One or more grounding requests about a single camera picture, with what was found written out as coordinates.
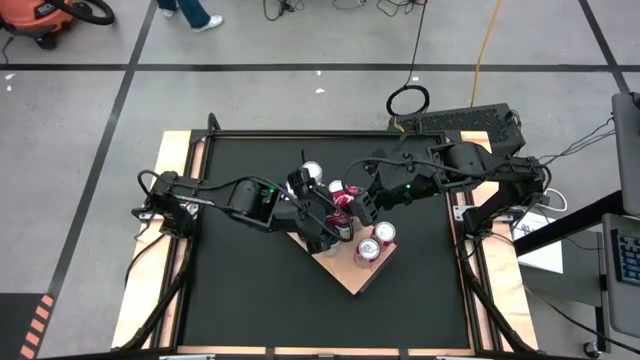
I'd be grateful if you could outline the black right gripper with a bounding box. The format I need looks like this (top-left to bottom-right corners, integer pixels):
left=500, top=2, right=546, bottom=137
left=349, top=148, right=442, bottom=212

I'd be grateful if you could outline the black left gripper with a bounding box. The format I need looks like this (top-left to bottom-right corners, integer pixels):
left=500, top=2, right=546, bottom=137
left=279, top=168, right=351, bottom=255

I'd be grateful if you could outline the red cola can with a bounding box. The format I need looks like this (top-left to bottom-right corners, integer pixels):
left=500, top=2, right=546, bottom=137
left=353, top=237, right=383, bottom=270
left=372, top=221, right=398, bottom=247
left=326, top=185, right=366, bottom=230

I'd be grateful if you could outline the wooden board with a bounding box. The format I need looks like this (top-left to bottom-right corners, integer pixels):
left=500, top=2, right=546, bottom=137
left=287, top=148, right=399, bottom=297

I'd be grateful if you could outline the black computer tower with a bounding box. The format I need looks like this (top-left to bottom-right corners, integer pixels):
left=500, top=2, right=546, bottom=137
left=387, top=102, right=527, bottom=156

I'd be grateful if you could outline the white printed paper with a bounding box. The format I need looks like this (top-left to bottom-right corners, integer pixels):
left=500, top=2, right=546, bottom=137
left=514, top=208, right=565, bottom=275

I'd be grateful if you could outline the black desk support bar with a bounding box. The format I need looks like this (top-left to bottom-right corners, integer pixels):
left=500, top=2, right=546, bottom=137
left=513, top=189, right=625, bottom=257

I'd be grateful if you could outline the person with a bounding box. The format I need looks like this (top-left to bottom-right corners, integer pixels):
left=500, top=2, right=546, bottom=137
left=157, top=0, right=225, bottom=34

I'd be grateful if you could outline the grey flat panel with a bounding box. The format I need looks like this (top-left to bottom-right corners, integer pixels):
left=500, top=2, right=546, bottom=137
left=611, top=91, right=640, bottom=219

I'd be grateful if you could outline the dark computer keyboard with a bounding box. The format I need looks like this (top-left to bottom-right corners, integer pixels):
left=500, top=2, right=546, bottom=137
left=613, top=228, right=640, bottom=287

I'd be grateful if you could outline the grey keyboard tray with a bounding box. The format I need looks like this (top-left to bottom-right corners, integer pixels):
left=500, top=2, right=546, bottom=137
left=601, top=212, right=640, bottom=340

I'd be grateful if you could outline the black orange striped mat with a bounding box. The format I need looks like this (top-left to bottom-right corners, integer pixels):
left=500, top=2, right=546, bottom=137
left=17, top=293, right=56, bottom=360

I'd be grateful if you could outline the orange shop vacuum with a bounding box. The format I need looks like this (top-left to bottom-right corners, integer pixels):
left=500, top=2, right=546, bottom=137
left=0, top=0, right=76, bottom=51

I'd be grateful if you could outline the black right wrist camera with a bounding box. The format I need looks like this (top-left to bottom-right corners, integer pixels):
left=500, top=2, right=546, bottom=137
left=348, top=189, right=380, bottom=228

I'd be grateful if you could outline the black coiled cable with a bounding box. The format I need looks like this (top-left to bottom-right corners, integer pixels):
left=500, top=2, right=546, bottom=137
left=385, top=0, right=432, bottom=118

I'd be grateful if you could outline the yellow cable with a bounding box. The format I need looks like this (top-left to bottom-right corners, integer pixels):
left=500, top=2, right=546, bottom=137
left=469, top=0, right=503, bottom=109

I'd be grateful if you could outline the black floor cable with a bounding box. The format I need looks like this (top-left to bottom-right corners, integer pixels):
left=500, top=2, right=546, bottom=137
left=261, top=0, right=301, bottom=24

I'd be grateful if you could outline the black vacuum hose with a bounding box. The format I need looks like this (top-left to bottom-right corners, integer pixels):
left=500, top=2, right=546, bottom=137
left=49, top=0, right=117, bottom=25

